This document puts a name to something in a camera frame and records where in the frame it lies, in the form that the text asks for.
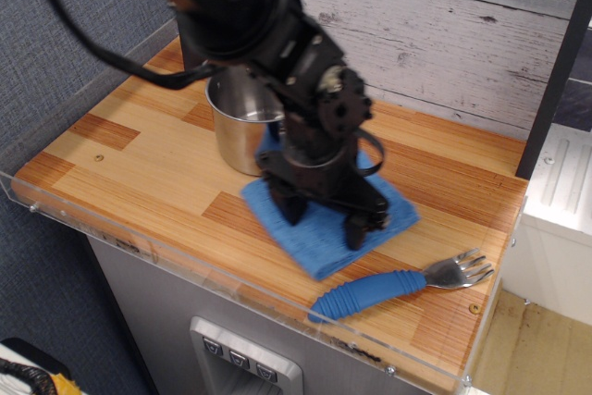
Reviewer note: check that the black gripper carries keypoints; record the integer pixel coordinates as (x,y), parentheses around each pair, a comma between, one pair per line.
(337,183)

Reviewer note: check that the blue cloth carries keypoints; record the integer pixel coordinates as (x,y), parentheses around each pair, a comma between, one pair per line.
(318,242)

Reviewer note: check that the metal pot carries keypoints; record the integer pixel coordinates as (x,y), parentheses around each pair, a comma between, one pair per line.
(247,116)

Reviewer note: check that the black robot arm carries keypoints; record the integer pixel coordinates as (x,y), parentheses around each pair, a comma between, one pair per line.
(324,104)

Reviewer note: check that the silver control panel with buttons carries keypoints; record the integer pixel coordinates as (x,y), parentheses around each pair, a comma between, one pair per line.
(232,364)

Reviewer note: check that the grey cabinet front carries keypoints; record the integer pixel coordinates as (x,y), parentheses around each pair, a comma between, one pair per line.
(158,306)

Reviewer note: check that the white block beside table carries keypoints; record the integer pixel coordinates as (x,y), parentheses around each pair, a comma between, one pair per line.
(549,258)

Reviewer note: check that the black and yellow object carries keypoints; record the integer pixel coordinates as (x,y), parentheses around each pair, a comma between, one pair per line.
(25,369)

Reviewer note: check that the clear acrylic guard rail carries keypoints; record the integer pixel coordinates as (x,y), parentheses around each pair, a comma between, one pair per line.
(137,169)

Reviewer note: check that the blue handled metal fork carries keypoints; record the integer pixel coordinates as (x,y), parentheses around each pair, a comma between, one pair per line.
(461,271)

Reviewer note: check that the left black frame post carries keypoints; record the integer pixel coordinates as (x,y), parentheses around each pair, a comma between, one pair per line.
(191,57)

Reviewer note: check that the black frame post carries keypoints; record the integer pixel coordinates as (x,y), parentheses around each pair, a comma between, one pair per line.
(564,63)
(191,57)

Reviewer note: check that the right black frame post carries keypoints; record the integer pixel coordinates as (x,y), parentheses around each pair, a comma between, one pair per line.
(564,63)

